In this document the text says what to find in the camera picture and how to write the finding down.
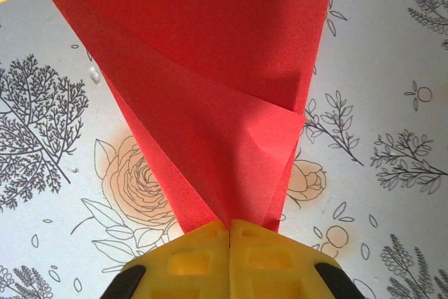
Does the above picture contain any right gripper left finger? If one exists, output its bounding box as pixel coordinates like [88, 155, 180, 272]
[100, 221, 231, 299]

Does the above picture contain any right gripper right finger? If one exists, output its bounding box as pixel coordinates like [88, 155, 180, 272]
[229, 218, 355, 299]

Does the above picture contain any floral table cover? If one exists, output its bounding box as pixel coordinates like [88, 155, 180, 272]
[0, 0, 448, 299]

